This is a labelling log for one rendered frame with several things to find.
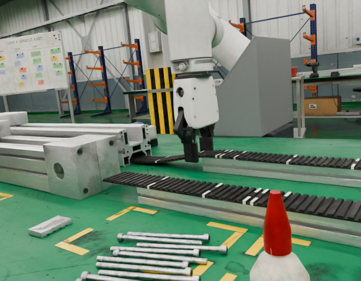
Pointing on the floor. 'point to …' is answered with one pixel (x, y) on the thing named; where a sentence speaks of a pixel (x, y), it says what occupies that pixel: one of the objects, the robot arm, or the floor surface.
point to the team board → (32, 65)
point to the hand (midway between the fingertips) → (199, 150)
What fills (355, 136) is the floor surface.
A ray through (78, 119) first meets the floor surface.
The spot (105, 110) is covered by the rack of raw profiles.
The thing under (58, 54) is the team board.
